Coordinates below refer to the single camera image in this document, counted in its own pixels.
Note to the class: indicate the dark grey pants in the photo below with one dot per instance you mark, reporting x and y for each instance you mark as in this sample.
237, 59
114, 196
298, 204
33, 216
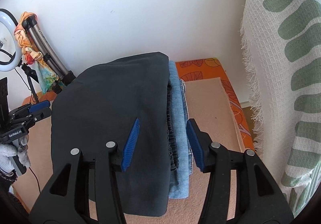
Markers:
101, 105

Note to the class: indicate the folded grey black tripod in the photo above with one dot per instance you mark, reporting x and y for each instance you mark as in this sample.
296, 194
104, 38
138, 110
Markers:
50, 57

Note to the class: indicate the colourful orange scarf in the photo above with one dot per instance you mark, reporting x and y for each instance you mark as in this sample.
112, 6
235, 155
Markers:
46, 76

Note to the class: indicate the peach bed sheet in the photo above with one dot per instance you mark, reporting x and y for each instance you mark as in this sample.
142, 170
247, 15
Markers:
209, 105

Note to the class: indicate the left hand white glove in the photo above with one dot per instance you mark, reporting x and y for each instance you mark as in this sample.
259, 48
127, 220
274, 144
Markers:
8, 151

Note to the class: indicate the orange patterned mattress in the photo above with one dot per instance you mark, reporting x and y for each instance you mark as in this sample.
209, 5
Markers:
200, 70

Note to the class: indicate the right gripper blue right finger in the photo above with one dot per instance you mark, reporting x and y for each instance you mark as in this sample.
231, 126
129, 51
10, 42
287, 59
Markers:
194, 146

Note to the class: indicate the folded blue jeans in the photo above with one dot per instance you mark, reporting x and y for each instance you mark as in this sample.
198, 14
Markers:
179, 178

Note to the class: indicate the white green patterned blanket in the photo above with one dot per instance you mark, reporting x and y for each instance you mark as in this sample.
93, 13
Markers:
281, 49

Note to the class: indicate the left forearm black sleeve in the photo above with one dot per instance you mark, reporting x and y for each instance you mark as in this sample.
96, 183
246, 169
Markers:
7, 178

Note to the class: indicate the white ring light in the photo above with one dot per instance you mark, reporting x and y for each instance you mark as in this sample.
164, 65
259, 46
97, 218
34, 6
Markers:
10, 51

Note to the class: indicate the black mini tripod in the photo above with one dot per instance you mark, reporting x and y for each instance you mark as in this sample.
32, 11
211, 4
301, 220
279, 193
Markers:
31, 74

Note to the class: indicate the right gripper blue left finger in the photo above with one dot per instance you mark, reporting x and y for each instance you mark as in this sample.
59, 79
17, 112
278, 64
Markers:
129, 147

